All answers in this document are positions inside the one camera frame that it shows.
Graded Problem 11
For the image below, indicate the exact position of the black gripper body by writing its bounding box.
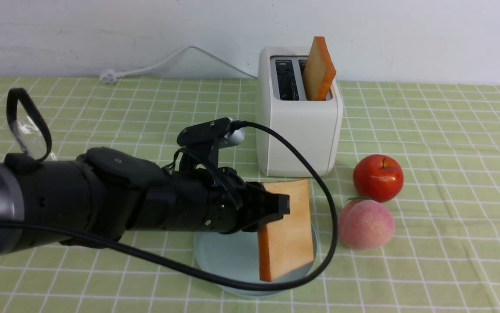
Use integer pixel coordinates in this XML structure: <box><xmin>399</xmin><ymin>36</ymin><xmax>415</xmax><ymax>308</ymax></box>
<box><xmin>132</xmin><ymin>168</ymin><xmax>268</xmax><ymax>234</ymax></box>

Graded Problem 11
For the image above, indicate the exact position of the red apple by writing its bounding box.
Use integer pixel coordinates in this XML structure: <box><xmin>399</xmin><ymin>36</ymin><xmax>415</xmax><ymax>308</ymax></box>
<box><xmin>352</xmin><ymin>154</ymin><xmax>404</xmax><ymax>203</ymax></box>

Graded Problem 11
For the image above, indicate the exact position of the light blue plate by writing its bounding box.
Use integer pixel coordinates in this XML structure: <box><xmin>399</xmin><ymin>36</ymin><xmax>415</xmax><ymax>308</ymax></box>
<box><xmin>194</xmin><ymin>232</ymin><xmax>314</xmax><ymax>298</ymax></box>

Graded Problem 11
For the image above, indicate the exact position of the pink peach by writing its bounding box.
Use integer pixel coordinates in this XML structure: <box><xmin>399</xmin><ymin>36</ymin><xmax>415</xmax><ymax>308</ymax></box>
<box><xmin>338</xmin><ymin>196</ymin><xmax>395</xmax><ymax>251</ymax></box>

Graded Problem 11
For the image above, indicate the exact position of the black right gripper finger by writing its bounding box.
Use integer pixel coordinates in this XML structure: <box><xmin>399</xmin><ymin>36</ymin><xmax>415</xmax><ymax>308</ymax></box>
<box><xmin>254</xmin><ymin>191</ymin><xmax>290</xmax><ymax>226</ymax></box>

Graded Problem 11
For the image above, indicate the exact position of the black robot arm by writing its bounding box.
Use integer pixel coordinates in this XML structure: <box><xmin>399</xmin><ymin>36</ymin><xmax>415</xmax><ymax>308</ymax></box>
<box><xmin>0</xmin><ymin>147</ymin><xmax>290</xmax><ymax>256</ymax></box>

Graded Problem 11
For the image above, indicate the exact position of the green checkered tablecloth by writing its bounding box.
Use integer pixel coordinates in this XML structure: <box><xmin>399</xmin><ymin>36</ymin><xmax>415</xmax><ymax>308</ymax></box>
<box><xmin>0</xmin><ymin>77</ymin><xmax>500</xmax><ymax>313</ymax></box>

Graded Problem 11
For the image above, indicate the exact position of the white two-slot toaster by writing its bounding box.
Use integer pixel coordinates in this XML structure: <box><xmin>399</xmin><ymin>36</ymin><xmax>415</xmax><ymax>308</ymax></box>
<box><xmin>255</xmin><ymin>47</ymin><xmax>344</xmax><ymax>176</ymax></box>

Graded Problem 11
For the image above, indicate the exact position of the black camera cable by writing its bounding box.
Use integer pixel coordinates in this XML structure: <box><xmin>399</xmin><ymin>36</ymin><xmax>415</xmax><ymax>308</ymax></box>
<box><xmin>0</xmin><ymin>87</ymin><xmax>338</xmax><ymax>291</ymax></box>

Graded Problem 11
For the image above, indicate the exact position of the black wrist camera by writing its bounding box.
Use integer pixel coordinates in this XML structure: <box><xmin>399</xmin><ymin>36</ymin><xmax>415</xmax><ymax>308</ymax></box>
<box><xmin>176</xmin><ymin>117</ymin><xmax>245</xmax><ymax>172</ymax></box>

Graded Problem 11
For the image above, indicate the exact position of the toast slice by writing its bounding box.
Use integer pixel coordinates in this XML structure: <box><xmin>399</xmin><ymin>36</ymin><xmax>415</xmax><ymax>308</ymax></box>
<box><xmin>258</xmin><ymin>180</ymin><xmax>315</xmax><ymax>283</ymax></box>
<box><xmin>303</xmin><ymin>36</ymin><xmax>337</xmax><ymax>101</ymax></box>

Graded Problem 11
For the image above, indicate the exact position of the white toaster power cord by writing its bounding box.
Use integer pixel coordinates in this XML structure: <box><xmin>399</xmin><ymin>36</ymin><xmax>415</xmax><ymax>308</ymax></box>
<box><xmin>99</xmin><ymin>45</ymin><xmax>259</xmax><ymax>85</ymax></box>

